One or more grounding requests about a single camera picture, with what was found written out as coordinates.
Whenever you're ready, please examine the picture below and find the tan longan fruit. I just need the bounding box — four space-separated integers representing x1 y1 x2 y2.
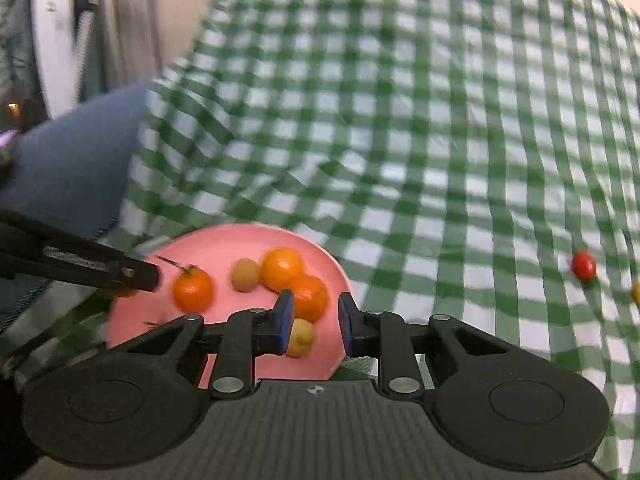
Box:
286 318 314 359
230 258 262 292
630 283 640 307

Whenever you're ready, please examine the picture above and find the orange kumquat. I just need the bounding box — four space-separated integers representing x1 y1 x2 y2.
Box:
106 287 138 298
288 274 329 324
262 246 305 292
157 256 215 314

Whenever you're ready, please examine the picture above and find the grey curtain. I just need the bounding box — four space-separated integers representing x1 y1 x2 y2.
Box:
98 0 163 88

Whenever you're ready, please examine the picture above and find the green white checkered cloth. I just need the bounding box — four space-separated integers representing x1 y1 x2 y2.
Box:
0 0 640 480

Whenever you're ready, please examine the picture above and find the pink round plate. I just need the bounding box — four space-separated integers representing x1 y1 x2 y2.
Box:
106 224 352 380

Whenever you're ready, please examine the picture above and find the white door frame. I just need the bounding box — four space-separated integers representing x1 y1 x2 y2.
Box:
32 0 80 119

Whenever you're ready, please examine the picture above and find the red cherry tomato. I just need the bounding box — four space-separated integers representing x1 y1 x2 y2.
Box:
570 250 597 282

